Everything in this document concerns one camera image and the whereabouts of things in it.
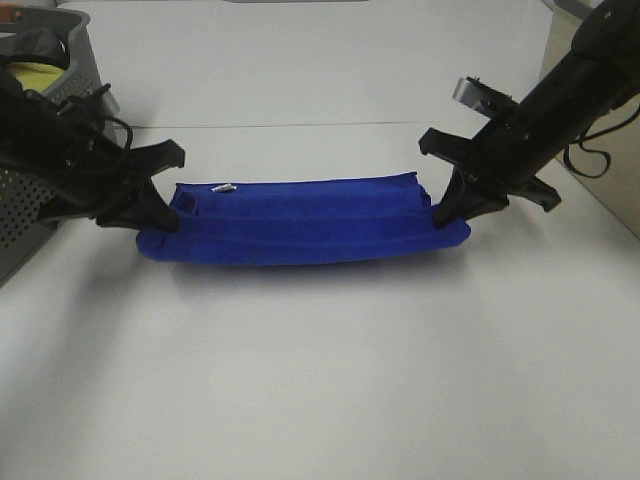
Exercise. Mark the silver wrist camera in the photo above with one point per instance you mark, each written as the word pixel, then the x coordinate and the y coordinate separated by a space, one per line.
pixel 481 98
pixel 103 108

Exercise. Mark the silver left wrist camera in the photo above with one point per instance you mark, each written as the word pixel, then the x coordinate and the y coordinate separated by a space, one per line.
pixel 103 108

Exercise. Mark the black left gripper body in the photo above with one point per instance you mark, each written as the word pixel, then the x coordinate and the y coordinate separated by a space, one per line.
pixel 78 163

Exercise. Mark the yellow-green towel in basket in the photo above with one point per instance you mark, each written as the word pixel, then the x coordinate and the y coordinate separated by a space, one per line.
pixel 35 76

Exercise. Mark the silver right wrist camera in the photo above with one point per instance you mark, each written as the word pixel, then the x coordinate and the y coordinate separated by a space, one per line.
pixel 481 98

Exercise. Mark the black cloth in basket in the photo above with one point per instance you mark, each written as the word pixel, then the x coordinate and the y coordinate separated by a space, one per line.
pixel 42 46

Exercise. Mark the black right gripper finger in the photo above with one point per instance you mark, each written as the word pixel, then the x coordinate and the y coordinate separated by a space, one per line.
pixel 451 148
pixel 466 197

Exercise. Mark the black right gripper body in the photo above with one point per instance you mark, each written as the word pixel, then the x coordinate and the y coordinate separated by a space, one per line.
pixel 515 145

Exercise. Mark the grey perforated laundry basket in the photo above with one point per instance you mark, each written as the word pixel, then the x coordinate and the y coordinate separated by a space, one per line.
pixel 21 197

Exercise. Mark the blue towel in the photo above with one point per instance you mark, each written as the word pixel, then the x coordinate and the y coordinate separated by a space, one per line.
pixel 300 223

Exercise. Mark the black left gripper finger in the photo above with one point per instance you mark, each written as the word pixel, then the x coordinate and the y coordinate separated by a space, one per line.
pixel 148 161
pixel 143 207

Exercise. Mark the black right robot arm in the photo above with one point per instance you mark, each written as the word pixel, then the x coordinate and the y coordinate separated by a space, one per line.
pixel 599 74

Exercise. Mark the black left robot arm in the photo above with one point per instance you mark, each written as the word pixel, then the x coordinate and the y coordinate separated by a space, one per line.
pixel 17 144

